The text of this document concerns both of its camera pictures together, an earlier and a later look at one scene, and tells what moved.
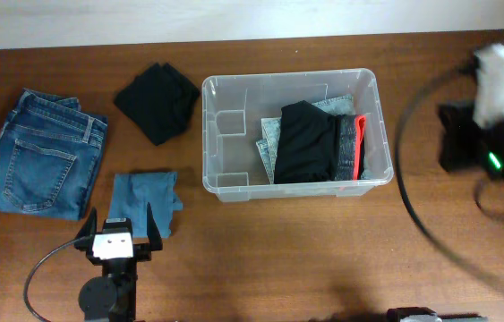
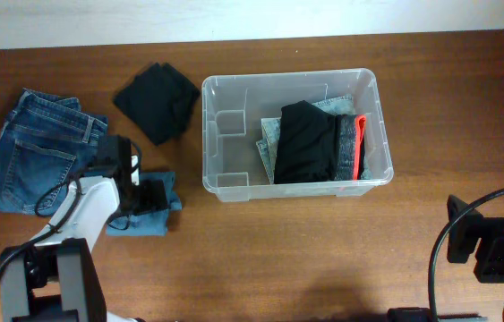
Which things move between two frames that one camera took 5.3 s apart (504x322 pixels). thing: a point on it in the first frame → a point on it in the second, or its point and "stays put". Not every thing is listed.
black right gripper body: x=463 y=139 → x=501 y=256
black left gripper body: x=140 y=253 → x=141 y=200
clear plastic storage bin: x=233 y=105 stays put
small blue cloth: x=131 y=193 stays put
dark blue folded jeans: x=46 y=158 stays put
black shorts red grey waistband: x=314 y=146 stays put
